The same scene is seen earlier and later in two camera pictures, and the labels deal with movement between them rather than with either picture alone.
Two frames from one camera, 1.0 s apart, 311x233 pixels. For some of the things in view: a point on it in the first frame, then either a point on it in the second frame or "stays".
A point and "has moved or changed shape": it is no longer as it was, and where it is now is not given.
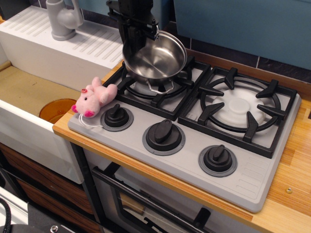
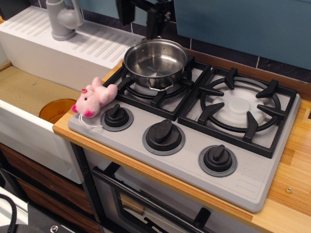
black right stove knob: [217, 160] stays
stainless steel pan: [156, 62] has moved or changed shape
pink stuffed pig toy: [91, 98] stays
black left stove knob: [116, 119] stays
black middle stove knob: [164, 139] stays
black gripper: [135, 22] → [160, 13]
